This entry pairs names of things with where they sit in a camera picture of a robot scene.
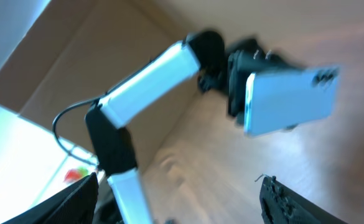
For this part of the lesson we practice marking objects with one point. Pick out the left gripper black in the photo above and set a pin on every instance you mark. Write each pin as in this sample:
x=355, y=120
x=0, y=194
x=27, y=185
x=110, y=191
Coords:
x=241, y=59

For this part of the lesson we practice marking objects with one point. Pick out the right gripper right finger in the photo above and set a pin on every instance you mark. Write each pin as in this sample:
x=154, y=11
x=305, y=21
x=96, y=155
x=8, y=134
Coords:
x=281, y=205

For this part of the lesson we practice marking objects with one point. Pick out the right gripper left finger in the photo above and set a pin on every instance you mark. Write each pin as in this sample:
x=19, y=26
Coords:
x=73, y=205

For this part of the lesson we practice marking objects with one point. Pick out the smartphone with teal screen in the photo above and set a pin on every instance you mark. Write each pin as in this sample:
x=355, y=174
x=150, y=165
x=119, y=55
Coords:
x=285, y=98

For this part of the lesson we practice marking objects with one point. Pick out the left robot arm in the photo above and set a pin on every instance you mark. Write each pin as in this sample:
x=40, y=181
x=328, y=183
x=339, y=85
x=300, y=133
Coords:
x=202, y=55

